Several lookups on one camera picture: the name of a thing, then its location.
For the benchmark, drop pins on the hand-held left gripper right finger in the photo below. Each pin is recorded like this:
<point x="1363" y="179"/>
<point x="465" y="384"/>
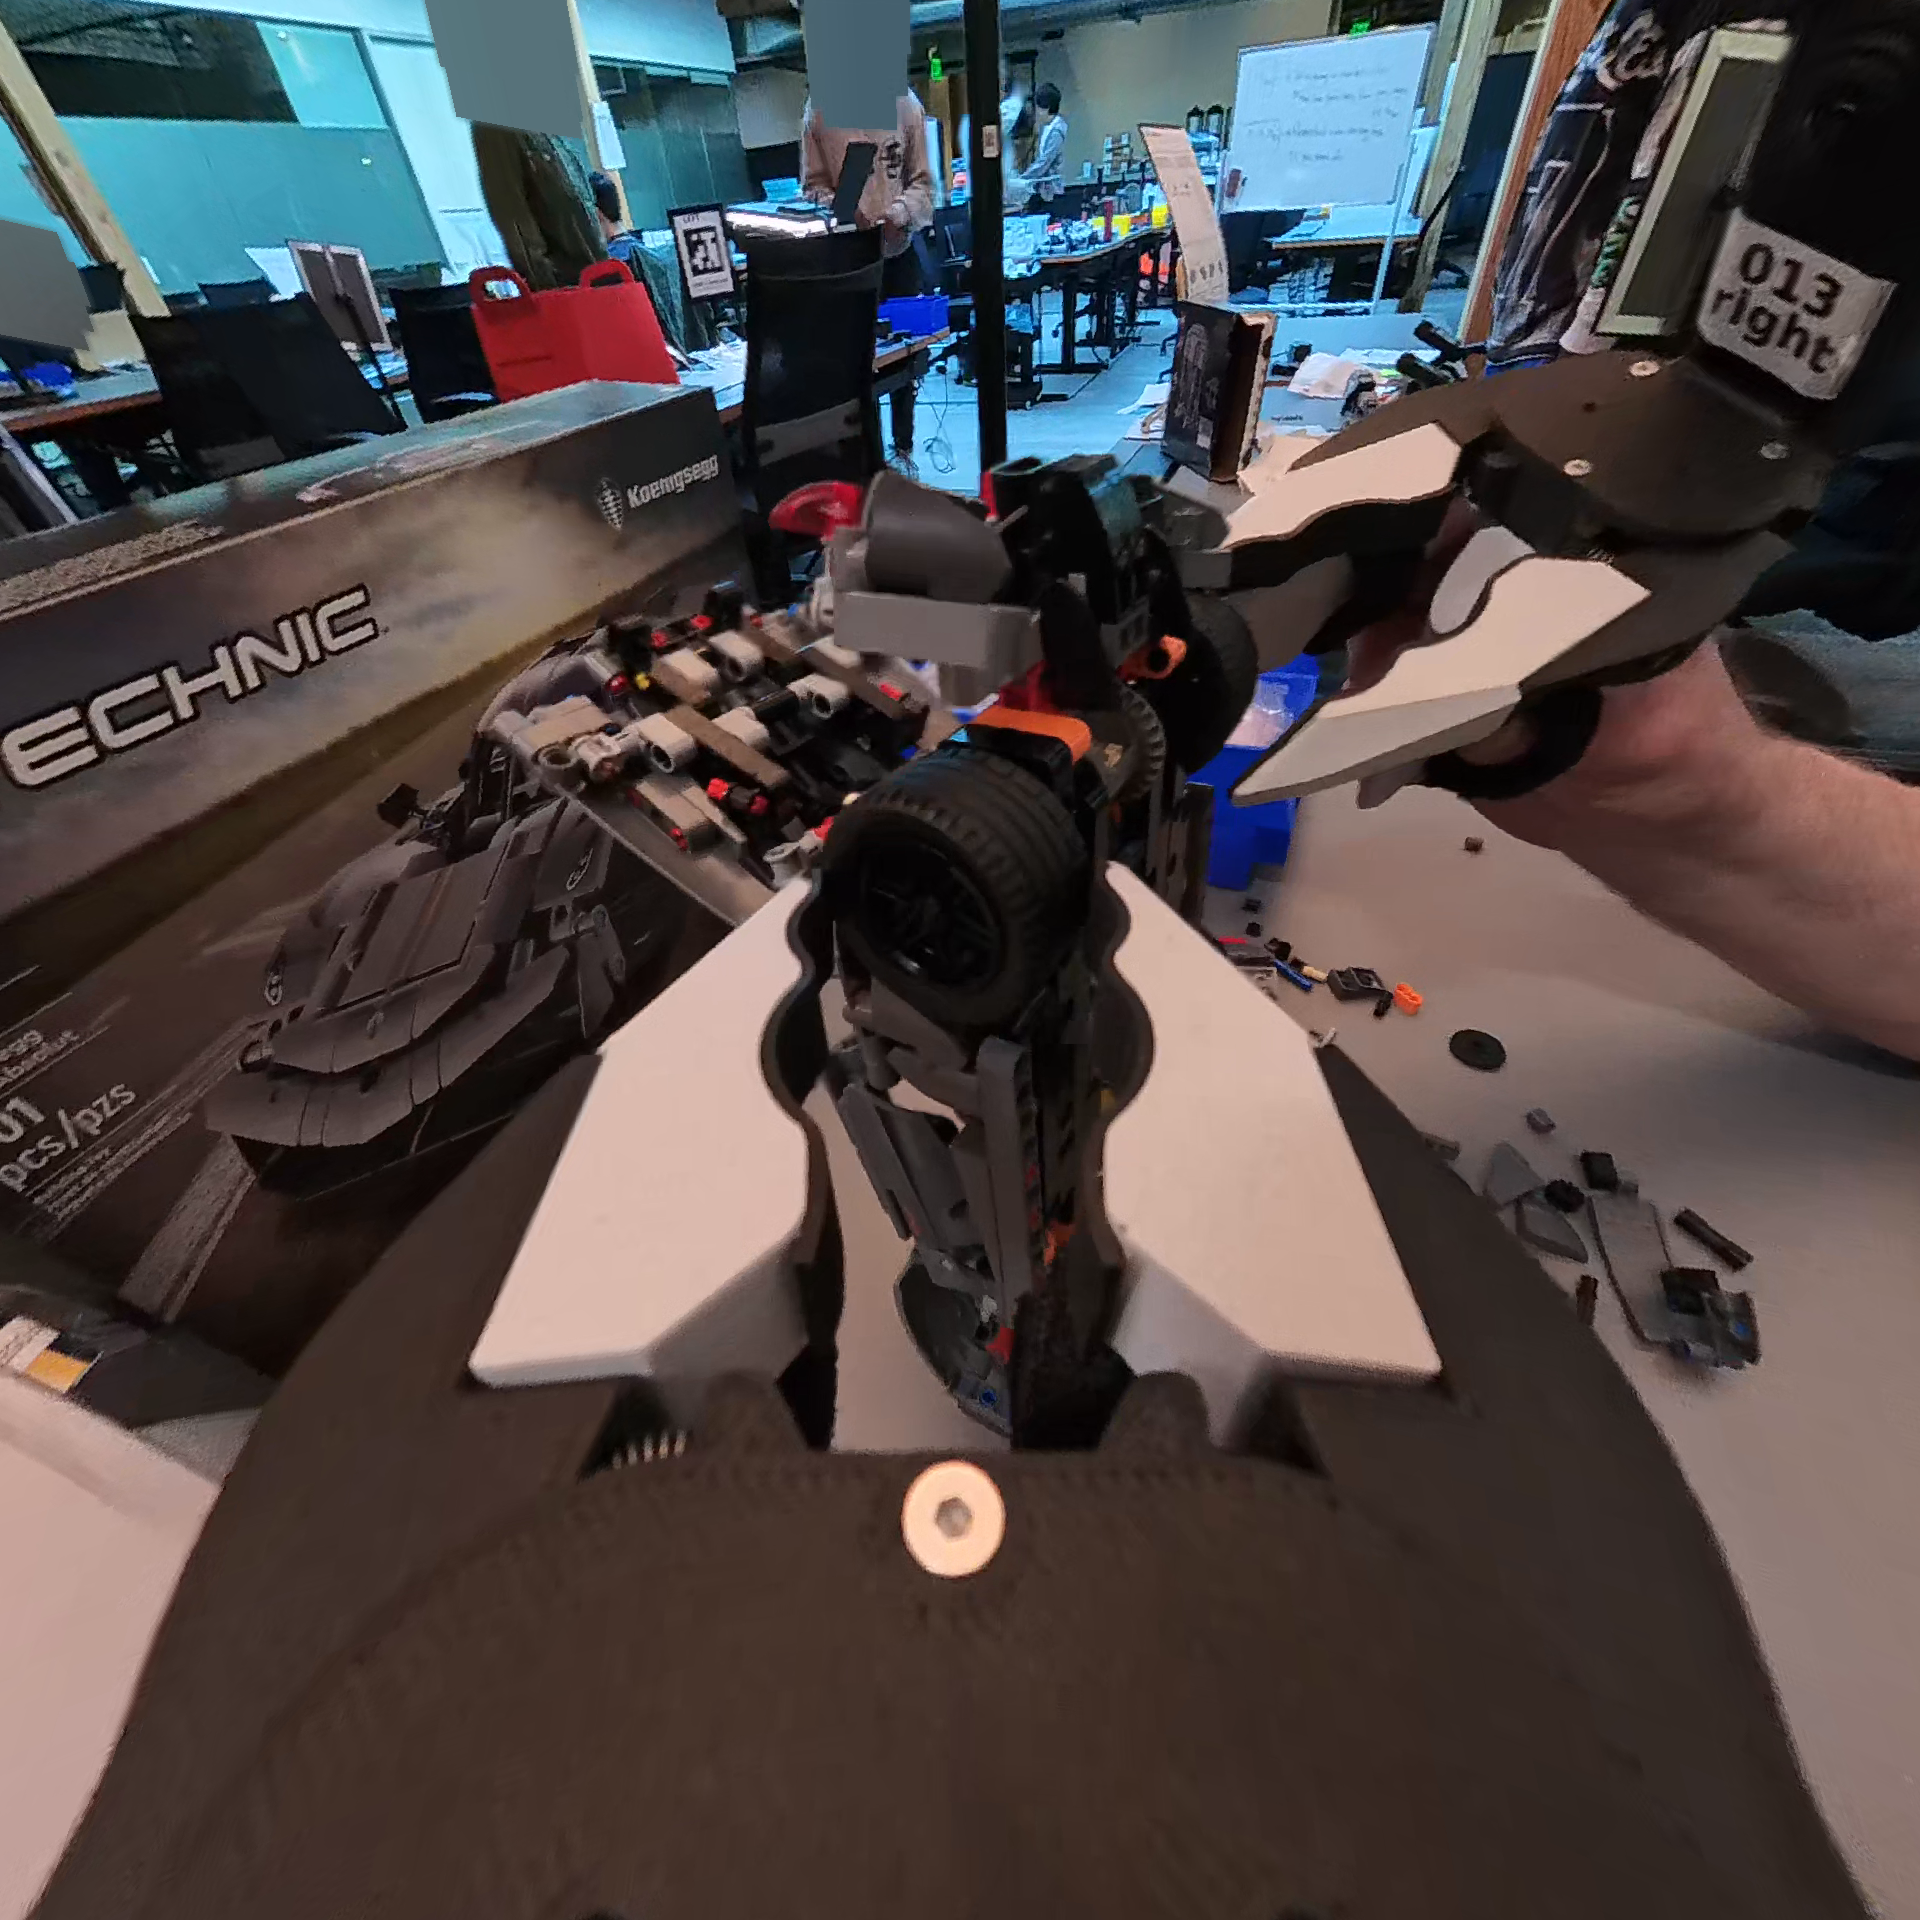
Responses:
<point x="1275" y="1201"/>

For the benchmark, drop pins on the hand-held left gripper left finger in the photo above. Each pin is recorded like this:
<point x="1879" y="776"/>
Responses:
<point x="660" y="1201"/>

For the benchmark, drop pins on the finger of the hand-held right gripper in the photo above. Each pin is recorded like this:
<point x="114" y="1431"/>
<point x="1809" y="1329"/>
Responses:
<point x="1336" y="488"/>
<point x="1441" y="720"/>

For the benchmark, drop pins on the grey lego car chassis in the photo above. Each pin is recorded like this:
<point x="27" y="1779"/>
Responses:
<point x="960" y="884"/>

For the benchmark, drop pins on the person's right forearm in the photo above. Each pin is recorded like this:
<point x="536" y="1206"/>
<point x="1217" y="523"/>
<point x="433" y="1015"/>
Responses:
<point x="1875" y="902"/>

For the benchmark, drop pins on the black round lego disc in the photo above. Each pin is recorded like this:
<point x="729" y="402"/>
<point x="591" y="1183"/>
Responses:
<point x="1477" y="1049"/>

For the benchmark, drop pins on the scattered loose lego pieces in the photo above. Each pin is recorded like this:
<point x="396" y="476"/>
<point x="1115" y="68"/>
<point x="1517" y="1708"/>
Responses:
<point x="1627" y="1244"/>

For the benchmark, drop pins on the colourful lego leaflet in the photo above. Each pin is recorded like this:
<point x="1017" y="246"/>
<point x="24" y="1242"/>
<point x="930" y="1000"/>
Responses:
<point x="53" y="1364"/>

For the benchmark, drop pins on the dark lego set box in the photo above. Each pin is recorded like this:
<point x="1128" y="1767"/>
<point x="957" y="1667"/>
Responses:
<point x="299" y="599"/>

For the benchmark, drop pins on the person's right hand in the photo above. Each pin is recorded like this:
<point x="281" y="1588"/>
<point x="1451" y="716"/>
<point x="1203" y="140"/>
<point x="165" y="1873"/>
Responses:
<point x="1695" y="795"/>

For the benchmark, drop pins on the dark upright box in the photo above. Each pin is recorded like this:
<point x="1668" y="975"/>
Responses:
<point x="1207" y="388"/>

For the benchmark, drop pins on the blue storage bin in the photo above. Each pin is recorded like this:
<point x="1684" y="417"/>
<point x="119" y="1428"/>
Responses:
<point x="1259" y="839"/>

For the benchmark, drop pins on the white sign board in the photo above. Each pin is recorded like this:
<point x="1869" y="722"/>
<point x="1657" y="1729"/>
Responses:
<point x="1194" y="211"/>

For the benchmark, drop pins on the whiteboard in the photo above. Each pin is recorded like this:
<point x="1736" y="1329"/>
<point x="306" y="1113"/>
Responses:
<point x="1328" y="119"/>

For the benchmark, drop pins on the black vertical pole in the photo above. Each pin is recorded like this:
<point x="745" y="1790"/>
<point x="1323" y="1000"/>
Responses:
<point x="983" y="225"/>

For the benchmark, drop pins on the black office chair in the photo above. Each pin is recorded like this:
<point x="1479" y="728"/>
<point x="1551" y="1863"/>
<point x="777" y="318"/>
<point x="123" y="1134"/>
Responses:
<point x="809" y="388"/>
<point x="255" y="375"/>

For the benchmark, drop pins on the black and white tag sign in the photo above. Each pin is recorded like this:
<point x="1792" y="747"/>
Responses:
<point x="705" y="255"/>

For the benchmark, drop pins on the red tote bag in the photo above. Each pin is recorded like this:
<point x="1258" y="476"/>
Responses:
<point x="570" y="338"/>

